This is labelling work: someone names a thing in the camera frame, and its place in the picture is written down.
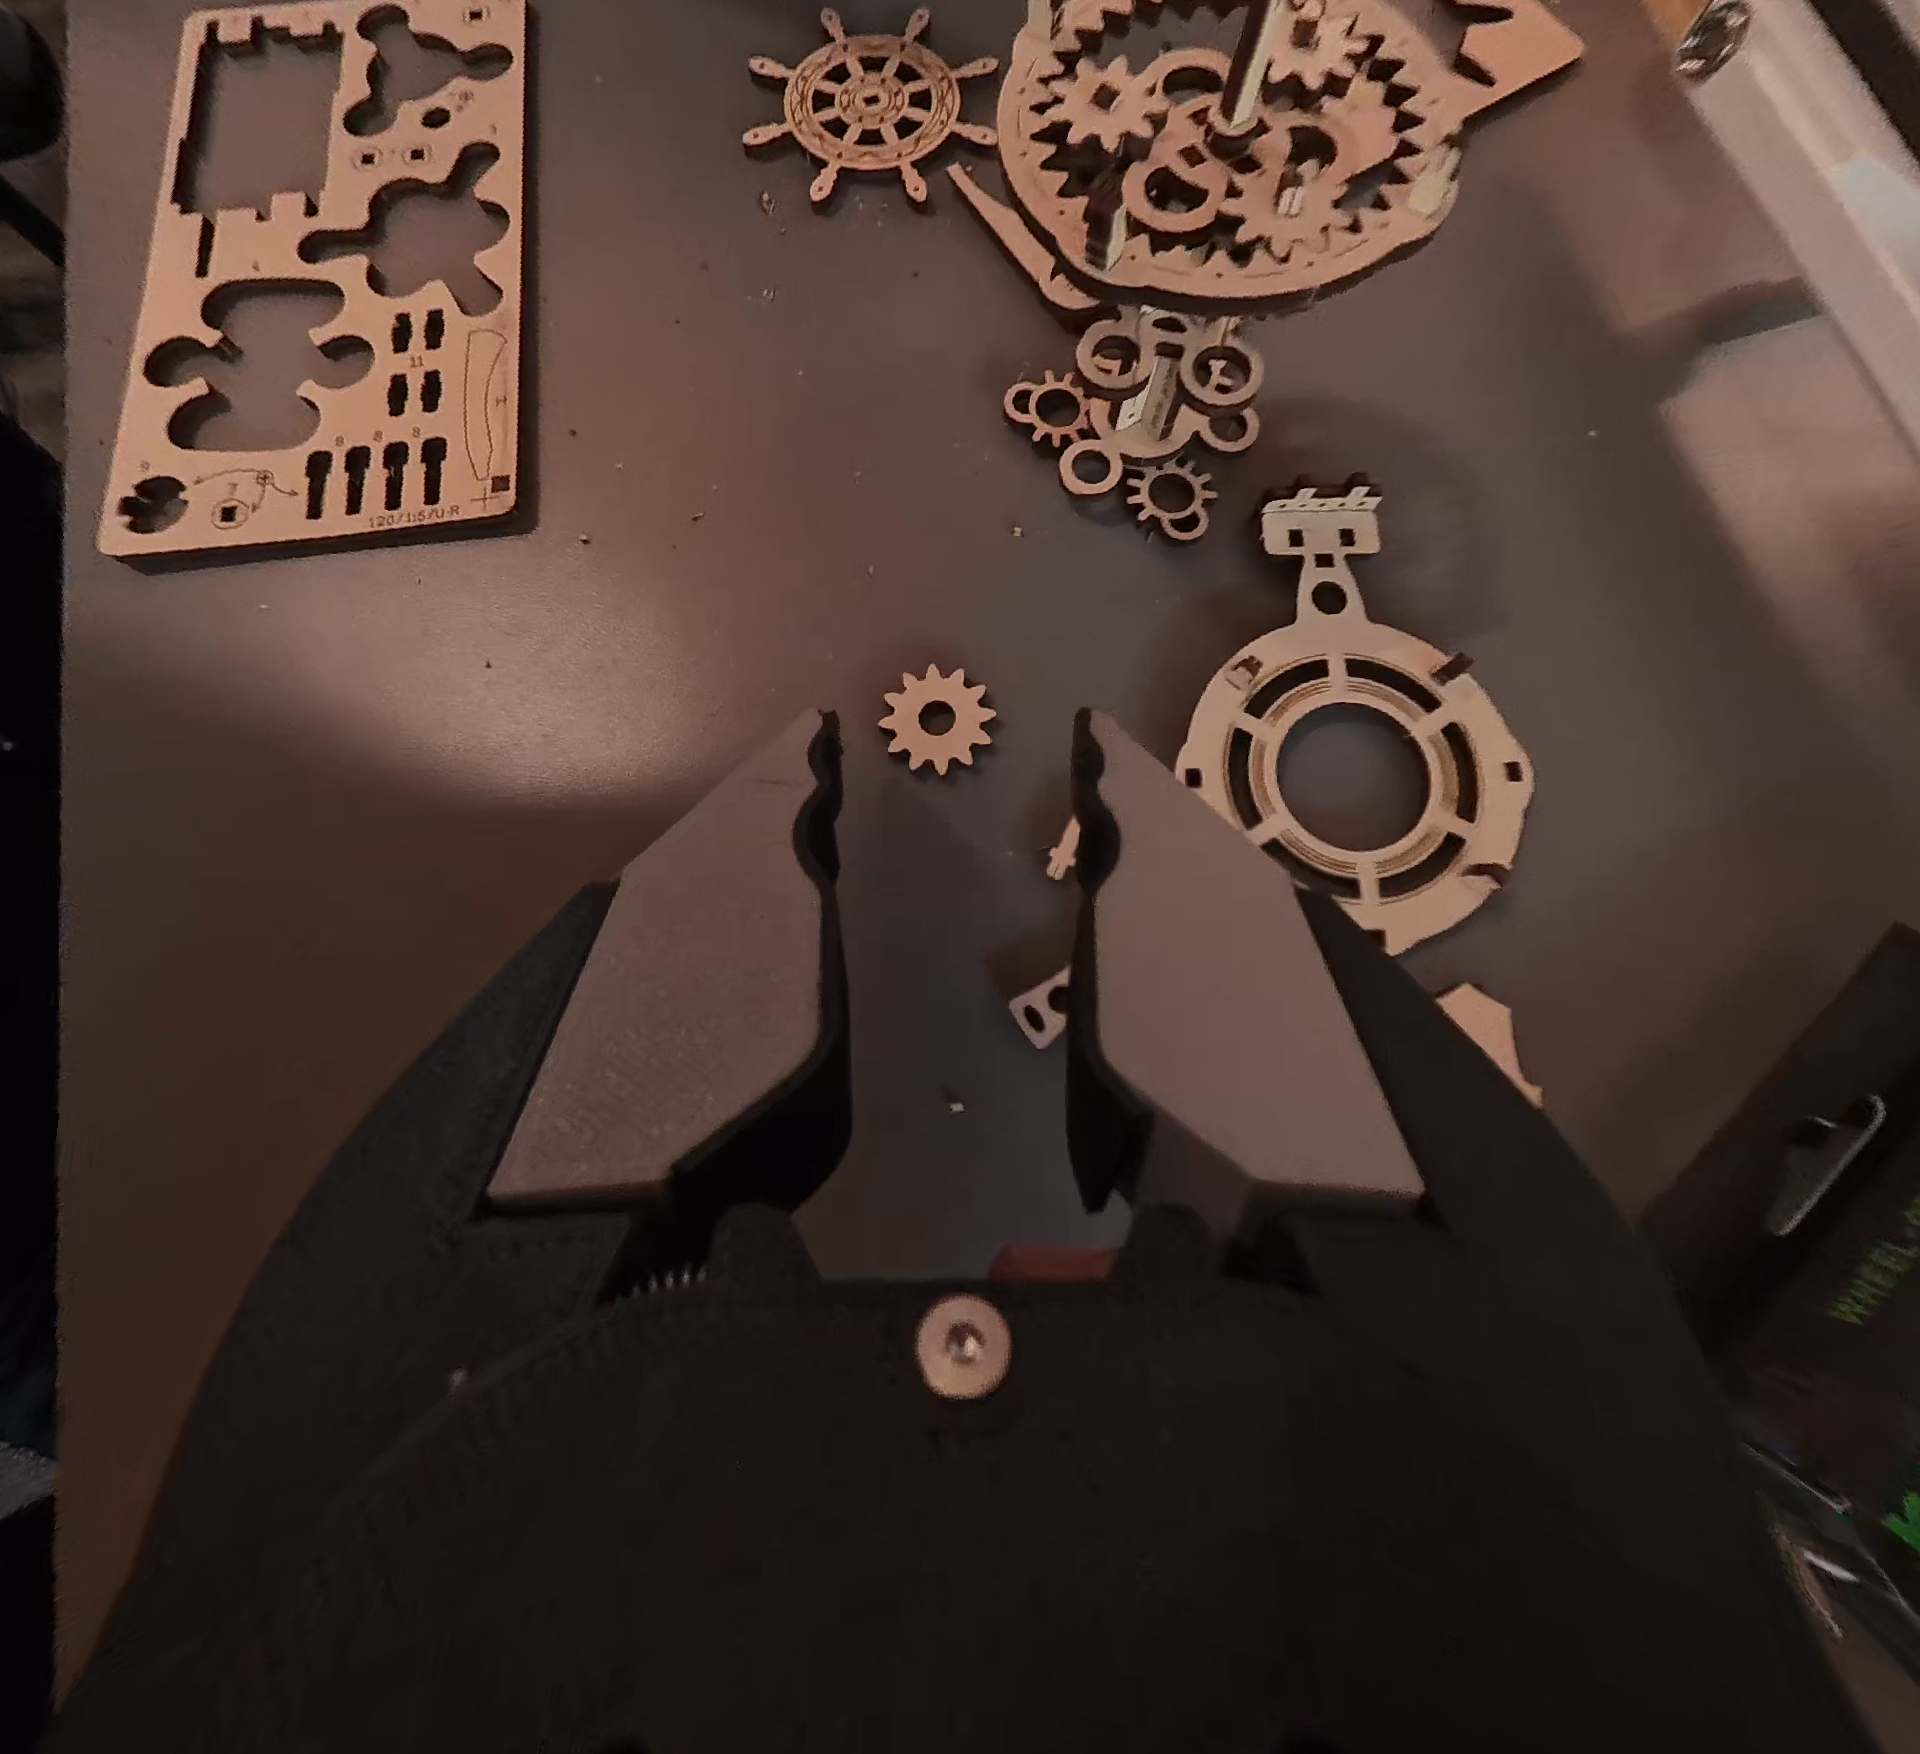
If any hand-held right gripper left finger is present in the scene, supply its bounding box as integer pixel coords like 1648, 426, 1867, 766
482, 707, 854, 1215

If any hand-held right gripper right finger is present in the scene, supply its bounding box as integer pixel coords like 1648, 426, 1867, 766
1065, 707, 1428, 1220

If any small wooden gear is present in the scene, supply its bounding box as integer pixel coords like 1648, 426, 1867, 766
876, 660, 1003, 779

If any round wooden frame part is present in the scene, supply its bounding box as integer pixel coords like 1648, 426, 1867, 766
1173, 483, 1538, 958

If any wooden gear model assembly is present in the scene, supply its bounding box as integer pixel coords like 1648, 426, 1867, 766
994, 0, 1466, 543

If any wooden ship wheel part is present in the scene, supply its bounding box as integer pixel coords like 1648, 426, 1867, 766
743, 1, 1003, 213

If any punched-out wooden part sheet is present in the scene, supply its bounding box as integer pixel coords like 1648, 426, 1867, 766
94, 0, 531, 570

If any jagged wooden sheet strip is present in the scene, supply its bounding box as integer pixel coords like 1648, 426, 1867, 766
950, 0, 1588, 334

